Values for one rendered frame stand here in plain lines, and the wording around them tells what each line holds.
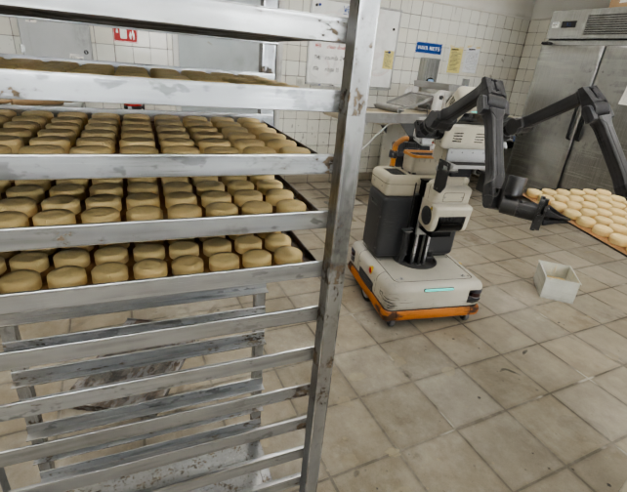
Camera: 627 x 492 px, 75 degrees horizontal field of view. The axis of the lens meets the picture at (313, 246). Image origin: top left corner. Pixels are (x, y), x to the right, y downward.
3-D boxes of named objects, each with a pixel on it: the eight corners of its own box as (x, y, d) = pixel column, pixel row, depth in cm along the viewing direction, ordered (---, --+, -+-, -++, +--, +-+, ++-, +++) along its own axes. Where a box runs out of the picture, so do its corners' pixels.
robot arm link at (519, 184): (502, 207, 144) (480, 203, 142) (513, 174, 140) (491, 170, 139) (524, 215, 132) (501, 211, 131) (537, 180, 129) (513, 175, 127)
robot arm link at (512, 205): (496, 211, 138) (494, 212, 133) (502, 190, 136) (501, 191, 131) (518, 216, 135) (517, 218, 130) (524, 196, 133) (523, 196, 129)
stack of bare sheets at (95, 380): (155, 418, 165) (154, 412, 164) (59, 407, 166) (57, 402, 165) (200, 329, 220) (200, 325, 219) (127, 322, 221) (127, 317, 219)
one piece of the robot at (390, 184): (357, 257, 279) (375, 133, 244) (429, 254, 293) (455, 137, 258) (375, 281, 250) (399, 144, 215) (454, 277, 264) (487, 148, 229)
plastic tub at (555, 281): (531, 278, 311) (538, 260, 304) (564, 284, 305) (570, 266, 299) (538, 297, 285) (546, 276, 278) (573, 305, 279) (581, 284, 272)
